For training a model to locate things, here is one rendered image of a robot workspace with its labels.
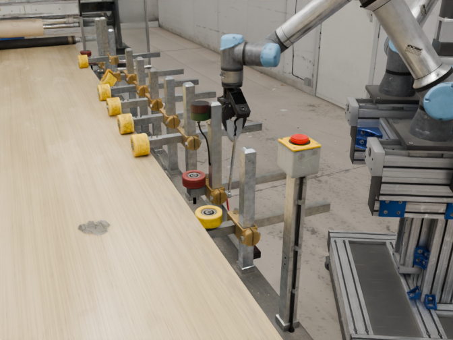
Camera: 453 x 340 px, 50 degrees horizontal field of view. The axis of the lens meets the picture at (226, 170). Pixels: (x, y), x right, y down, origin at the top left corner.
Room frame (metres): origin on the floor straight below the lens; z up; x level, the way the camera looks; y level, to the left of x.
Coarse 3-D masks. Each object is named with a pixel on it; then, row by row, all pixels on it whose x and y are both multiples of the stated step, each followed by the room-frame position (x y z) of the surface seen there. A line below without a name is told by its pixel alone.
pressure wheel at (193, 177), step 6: (186, 174) 1.47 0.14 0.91; (192, 174) 1.46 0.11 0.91; (198, 174) 1.48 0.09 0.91; (204, 174) 1.47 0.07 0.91; (186, 180) 1.43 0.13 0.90; (192, 180) 1.43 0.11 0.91; (198, 180) 1.43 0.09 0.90; (204, 180) 1.45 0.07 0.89; (186, 186) 1.44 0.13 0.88; (192, 186) 1.43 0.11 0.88; (198, 186) 1.43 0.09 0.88
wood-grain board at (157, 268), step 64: (0, 64) 3.13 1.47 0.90; (64, 64) 3.13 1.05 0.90; (0, 128) 1.93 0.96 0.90; (64, 128) 1.93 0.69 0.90; (0, 192) 1.35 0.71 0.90; (64, 192) 1.35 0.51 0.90; (128, 192) 1.35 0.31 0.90; (0, 256) 1.01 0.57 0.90; (64, 256) 1.01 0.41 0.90; (128, 256) 1.01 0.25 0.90; (192, 256) 1.01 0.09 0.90; (0, 320) 0.78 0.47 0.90; (64, 320) 0.78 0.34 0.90; (128, 320) 0.78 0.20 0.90; (192, 320) 0.78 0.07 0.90; (256, 320) 0.78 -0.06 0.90
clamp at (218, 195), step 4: (208, 184) 1.47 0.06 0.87; (208, 188) 1.44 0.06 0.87; (216, 188) 1.44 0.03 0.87; (220, 188) 1.44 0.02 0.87; (208, 192) 1.44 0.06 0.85; (212, 192) 1.42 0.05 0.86; (216, 192) 1.41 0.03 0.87; (220, 192) 1.41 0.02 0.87; (224, 192) 1.42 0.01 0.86; (208, 196) 1.44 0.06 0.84; (212, 196) 1.41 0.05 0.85; (216, 196) 1.41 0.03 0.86; (220, 196) 1.41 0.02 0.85; (224, 196) 1.42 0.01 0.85; (212, 200) 1.41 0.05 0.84; (216, 200) 1.41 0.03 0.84; (220, 200) 1.41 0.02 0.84; (224, 200) 1.42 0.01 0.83; (216, 204) 1.41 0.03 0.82; (220, 204) 1.42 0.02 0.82
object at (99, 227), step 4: (100, 220) 1.16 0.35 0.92; (104, 220) 1.16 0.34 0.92; (80, 224) 1.14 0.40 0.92; (84, 224) 1.14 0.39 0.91; (88, 224) 1.14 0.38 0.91; (92, 224) 1.14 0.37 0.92; (96, 224) 1.14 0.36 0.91; (100, 224) 1.15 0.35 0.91; (104, 224) 1.15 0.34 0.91; (108, 224) 1.15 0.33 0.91; (80, 228) 1.13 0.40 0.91; (84, 228) 1.13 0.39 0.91; (88, 228) 1.12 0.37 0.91; (92, 228) 1.12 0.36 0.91; (96, 228) 1.12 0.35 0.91; (100, 228) 1.12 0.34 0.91; (104, 228) 1.13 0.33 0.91; (84, 232) 1.11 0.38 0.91; (88, 232) 1.11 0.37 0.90; (92, 232) 1.11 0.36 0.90; (96, 232) 1.11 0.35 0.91; (100, 232) 1.11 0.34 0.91; (104, 232) 1.11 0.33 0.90
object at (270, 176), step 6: (258, 174) 1.57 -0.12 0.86; (264, 174) 1.57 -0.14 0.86; (270, 174) 1.57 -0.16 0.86; (276, 174) 1.57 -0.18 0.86; (282, 174) 1.58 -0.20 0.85; (222, 180) 1.52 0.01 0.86; (228, 180) 1.52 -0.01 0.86; (234, 180) 1.52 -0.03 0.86; (258, 180) 1.55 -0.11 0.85; (264, 180) 1.56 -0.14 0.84; (270, 180) 1.56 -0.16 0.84; (276, 180) 1.57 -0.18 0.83; (204, 186) 1.47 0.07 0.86; (228, 186) 1.50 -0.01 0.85; (234, 186) 1.51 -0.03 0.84; (192, 192) 1.45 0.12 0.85; (198, 192) 1.46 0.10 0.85; (204, 192) 1.47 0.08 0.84
